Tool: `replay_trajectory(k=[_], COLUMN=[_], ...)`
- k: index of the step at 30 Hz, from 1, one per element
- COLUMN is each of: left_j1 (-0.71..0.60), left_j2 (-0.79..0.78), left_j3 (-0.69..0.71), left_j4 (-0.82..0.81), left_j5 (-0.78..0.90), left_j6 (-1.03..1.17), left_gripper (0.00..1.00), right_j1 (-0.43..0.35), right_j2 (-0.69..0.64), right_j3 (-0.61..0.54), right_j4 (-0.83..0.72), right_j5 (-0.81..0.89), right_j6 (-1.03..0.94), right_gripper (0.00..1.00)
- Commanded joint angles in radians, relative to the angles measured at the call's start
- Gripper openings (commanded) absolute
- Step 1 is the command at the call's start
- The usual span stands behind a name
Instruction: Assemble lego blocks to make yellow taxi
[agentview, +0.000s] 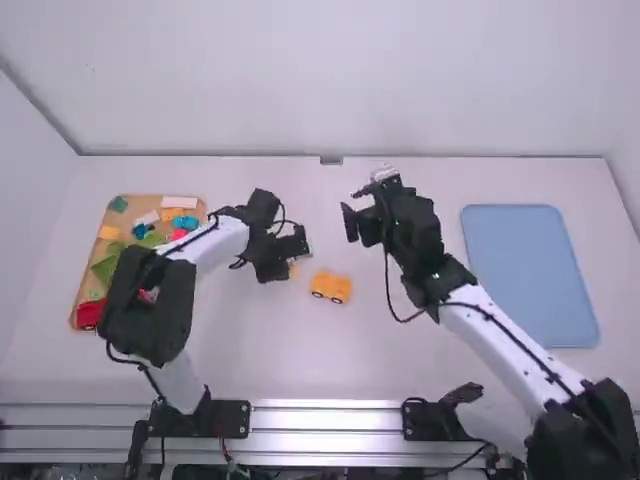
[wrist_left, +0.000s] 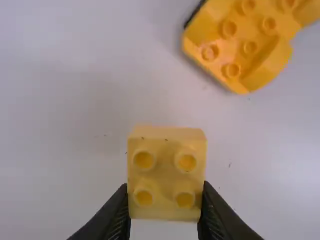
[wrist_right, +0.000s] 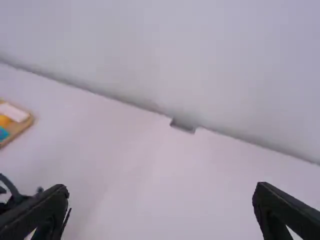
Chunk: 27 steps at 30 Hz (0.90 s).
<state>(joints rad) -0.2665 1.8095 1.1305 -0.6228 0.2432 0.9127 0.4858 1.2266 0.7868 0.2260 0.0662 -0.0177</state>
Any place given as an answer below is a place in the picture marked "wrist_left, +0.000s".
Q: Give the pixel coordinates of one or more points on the yellow toy brick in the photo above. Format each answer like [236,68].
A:
[165,172]

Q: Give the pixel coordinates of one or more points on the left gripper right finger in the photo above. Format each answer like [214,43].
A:
[217,220]

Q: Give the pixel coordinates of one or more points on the yellow toy car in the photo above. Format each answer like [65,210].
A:
[240,45]

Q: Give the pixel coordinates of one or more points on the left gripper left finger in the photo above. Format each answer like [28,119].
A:
[112,217]

